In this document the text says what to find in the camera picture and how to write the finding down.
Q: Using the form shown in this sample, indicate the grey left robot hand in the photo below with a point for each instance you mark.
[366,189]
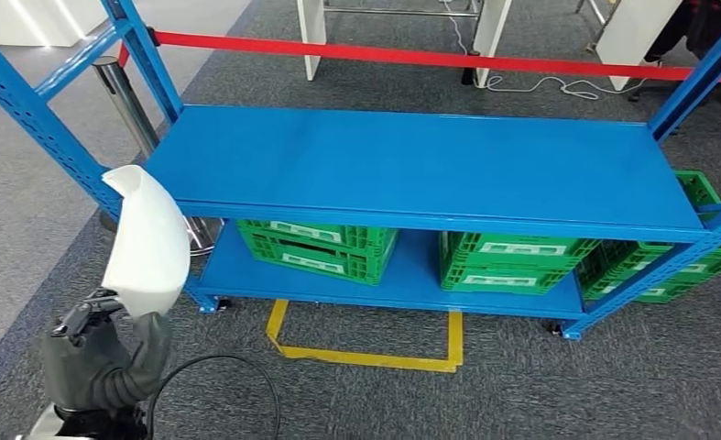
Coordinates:
[93,364]

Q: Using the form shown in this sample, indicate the white plastic shell part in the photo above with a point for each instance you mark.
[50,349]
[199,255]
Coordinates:
[147,243]

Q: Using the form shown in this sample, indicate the blue metal shelf rack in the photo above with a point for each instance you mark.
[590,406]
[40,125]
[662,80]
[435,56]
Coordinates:
[427,164]

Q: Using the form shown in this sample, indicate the green plastic crate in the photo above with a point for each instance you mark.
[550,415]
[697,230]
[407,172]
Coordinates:
[615,273]
[505,267]
[336,255]

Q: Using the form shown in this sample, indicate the white lit plinth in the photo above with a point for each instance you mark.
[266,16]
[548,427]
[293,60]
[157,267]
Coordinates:
[26,21]

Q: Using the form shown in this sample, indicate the white desk with metal bar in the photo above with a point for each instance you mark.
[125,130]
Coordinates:
[311,30]

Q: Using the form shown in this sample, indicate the red barrier belt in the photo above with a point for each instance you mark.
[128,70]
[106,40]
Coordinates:
[396,56]

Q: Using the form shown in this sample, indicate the white desk panel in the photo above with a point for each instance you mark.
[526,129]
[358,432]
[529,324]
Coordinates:
[633,36]

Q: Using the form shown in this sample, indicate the person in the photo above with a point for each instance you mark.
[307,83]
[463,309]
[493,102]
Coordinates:
[694,24]

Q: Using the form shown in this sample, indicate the chrome stanchion post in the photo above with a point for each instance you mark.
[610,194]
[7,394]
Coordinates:
[123,103]

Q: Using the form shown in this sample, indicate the short black post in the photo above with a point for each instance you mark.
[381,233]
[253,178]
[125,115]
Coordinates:
[470,70]

